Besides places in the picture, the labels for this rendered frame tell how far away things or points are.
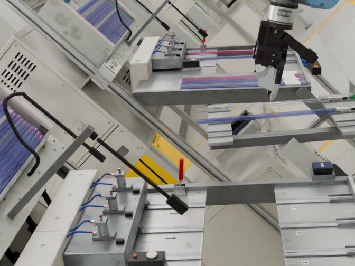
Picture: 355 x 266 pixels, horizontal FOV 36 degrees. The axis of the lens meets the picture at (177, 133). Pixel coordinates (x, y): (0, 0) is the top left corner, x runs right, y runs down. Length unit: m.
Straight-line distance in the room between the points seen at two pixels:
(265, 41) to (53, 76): 1.05
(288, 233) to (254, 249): 1.25
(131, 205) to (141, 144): 0.99
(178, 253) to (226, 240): 1.26
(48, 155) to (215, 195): 0.46
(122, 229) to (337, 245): 0.47
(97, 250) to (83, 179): 0.31
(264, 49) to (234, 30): 4.27
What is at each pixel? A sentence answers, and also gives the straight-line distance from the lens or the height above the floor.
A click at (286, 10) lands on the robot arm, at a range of 1.48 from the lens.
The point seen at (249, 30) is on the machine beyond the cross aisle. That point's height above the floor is 0.40.
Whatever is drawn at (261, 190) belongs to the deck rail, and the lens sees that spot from 1.48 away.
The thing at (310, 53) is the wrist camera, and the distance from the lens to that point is 1.52.
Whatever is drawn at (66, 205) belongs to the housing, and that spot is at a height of 1.25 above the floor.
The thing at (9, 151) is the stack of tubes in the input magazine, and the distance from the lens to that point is 1.33.
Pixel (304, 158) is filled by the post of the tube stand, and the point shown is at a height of 0.74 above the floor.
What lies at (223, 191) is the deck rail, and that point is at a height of 0.94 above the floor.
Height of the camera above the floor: 1.43
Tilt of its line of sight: 12 degrees down
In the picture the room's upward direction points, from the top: 49 degrees counter-clockwise
